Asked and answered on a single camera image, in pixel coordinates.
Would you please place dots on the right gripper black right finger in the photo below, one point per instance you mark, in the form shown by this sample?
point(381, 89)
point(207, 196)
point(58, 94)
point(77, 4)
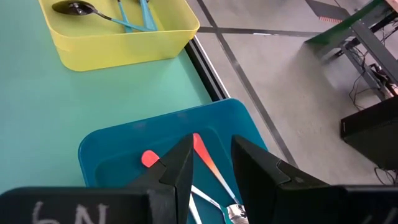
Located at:
point(295, 202)

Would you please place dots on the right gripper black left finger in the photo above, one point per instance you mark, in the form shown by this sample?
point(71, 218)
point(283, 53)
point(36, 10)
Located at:
point(93, 205)

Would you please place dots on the blue plastic bin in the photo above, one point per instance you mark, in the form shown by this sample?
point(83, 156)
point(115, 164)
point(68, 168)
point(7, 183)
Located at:
point(124, 140)

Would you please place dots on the black floor box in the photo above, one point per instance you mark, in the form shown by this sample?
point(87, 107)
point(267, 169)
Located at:
point(373, 137)

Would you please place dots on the teal table mat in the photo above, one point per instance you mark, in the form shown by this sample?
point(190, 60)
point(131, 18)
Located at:
point(93, 93)

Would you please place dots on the yellow-green plastic bin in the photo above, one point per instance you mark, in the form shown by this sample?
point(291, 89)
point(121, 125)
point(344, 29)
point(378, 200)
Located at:
point(124, 49)

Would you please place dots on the green-topped metal table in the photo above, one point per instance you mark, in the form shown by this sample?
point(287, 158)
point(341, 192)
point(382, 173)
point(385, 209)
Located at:
point(342, 26)

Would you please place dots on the black red-striped floor ramp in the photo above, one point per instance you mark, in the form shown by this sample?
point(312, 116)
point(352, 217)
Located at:
point(326, 11)

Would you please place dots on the black aluminium table frame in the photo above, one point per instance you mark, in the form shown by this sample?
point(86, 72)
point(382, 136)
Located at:
point(205, 74)

